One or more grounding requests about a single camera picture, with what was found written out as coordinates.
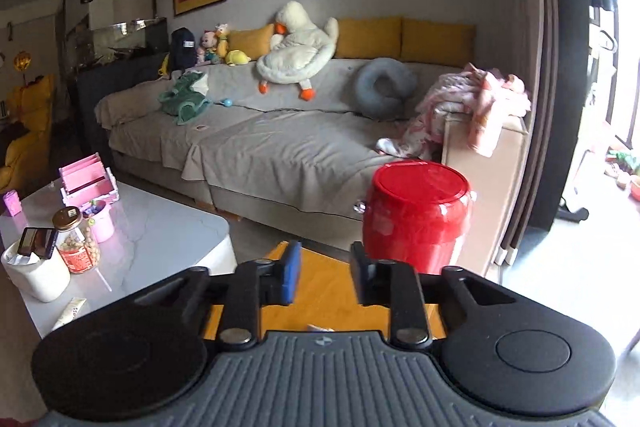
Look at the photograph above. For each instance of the pink clothes pile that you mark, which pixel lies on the pink clothes pile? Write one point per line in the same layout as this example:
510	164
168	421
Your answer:
465	107

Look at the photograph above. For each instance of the yellow armchair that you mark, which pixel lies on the yellow armchair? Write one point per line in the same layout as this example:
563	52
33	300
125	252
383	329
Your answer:
30	127

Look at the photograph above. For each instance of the small blue toy ball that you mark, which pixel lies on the small blue toy ball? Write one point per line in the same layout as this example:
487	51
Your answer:
226	102

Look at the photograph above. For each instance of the white round container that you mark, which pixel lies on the white round container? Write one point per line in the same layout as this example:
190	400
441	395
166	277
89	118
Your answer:
37	279

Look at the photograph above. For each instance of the pink desk organizer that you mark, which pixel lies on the pink desk organizer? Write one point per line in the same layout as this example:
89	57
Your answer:
87	179

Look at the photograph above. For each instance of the small yellow plush toy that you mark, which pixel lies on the small yellow plush toy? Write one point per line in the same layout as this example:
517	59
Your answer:
237	58

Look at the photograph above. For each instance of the red round stool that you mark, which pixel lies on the red round stool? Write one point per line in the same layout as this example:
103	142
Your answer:
415	217

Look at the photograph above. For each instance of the white marble coffee table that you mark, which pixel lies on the white marble coffee table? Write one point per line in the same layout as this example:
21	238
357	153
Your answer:
150	232

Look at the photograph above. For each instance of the pink cup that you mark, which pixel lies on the pink cup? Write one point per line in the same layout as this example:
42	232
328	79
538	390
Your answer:
102	224

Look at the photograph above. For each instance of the pink plush doll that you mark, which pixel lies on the pink plush doll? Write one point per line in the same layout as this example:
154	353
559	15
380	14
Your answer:
207	47

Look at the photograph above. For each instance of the yellow plush doll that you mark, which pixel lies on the yellow plush doll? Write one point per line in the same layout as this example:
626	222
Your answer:
222	39

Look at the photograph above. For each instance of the green plush blanket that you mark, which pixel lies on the green plush blanket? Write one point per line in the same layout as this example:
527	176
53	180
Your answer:
185	99

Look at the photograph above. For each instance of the glowing lamp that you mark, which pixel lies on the glowing lamp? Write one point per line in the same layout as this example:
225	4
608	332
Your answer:
22	62

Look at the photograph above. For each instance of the dark backpack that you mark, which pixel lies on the dark backpack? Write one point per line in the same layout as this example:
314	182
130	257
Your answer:
182	49

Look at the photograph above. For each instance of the glass fish tank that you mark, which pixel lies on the glass fish tank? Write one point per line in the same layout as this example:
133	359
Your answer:
120	34

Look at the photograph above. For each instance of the yellow sofa back cushion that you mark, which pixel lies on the yellow sofa back cushion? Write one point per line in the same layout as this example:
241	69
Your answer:
437	41
367	38

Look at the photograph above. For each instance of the white goose plush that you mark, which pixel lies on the white goose plush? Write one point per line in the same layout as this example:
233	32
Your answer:
295	52

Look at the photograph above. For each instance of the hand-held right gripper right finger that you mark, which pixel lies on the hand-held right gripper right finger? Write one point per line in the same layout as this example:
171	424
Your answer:
360	272

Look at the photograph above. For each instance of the dark curtain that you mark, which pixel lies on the dark curtain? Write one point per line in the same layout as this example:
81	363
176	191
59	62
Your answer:
565	57

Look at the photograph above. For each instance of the cream tube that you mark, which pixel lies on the cream tube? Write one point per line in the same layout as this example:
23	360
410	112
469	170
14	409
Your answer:
70	313

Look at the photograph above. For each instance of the small yellow throw cushion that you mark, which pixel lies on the small yellow throw cushion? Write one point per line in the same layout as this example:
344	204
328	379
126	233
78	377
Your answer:
250	41

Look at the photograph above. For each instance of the glass jar with gold lid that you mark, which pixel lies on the glass jar with gold lid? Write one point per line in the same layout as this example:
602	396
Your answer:
75	247

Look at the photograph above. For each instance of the grey neck pillow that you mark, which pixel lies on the grey neck pillow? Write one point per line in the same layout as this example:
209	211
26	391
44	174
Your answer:
372	92

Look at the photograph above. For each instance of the sofa with grey cover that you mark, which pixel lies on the sofa with grey cover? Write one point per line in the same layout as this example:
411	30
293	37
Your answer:
280	147

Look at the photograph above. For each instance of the small pink box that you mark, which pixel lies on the small pink box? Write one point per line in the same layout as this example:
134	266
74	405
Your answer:
12	203

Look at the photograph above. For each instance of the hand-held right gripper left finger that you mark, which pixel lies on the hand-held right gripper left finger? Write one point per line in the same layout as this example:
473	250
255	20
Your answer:
292	272

